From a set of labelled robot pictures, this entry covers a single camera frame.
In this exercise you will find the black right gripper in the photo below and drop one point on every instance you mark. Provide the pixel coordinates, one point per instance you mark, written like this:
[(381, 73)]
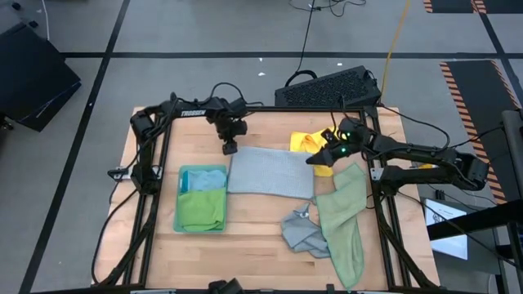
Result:
[(349, 139)]

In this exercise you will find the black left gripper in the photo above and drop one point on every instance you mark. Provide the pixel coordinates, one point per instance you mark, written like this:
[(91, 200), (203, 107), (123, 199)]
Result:
[(231, 126)]

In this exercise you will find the yellow microfiber towel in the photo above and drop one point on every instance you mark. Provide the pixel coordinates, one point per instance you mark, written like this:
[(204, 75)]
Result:
[(304, 143)]

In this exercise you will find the grey microfiber towel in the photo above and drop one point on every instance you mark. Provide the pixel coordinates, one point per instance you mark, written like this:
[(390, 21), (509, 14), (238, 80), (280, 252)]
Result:
[(269, 171)]

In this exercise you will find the light blue microfiber towel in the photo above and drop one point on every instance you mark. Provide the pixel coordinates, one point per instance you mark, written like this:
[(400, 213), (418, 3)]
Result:
[(204, 179)]

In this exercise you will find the small grey ribbed towel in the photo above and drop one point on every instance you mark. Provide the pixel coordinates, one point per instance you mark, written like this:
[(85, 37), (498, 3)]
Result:
[(302, 234)]

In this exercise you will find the bright green microfiber towel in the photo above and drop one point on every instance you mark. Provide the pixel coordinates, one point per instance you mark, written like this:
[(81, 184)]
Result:
[(202, 210)]

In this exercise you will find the teal translucent plastic bin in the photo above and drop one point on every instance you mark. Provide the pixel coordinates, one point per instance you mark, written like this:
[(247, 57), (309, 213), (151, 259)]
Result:
[(176, 204)]

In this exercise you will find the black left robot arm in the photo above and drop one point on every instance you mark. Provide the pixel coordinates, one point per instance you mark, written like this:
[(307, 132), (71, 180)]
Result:
[(192, 111)]

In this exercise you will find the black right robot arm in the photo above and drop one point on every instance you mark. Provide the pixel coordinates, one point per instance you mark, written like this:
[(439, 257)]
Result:
[(429, 163)]

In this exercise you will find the pale green microfiber towel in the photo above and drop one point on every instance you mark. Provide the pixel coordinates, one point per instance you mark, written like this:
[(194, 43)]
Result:
[(343, 241)]

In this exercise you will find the black perforated computer case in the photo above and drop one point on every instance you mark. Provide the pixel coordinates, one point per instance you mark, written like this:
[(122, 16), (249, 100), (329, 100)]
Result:
[(327, 90)]

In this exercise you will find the yellow plug connector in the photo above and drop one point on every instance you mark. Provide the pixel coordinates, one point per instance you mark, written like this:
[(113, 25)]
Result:
[(427, 166)]

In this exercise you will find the white printed sheet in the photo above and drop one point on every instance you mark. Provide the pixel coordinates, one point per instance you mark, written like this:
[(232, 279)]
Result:
[(449, 247)]

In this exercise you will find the black bulky device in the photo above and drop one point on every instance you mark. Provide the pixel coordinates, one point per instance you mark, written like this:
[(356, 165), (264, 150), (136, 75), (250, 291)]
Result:
[(224, 286)]

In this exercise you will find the black mat with hazard stripes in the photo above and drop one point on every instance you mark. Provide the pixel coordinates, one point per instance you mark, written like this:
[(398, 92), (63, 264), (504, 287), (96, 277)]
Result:
[(478, 102), (449, 5)]

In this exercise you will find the black metal stand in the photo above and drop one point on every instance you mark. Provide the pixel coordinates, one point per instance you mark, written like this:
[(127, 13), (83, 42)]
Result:
[(482, 218)]

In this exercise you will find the large black case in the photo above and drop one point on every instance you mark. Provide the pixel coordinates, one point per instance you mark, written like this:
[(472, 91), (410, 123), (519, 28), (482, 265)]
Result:
[(32, 81)]

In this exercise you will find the grey padded post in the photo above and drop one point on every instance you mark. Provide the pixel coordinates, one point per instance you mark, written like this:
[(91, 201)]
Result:
[(512, 143)]

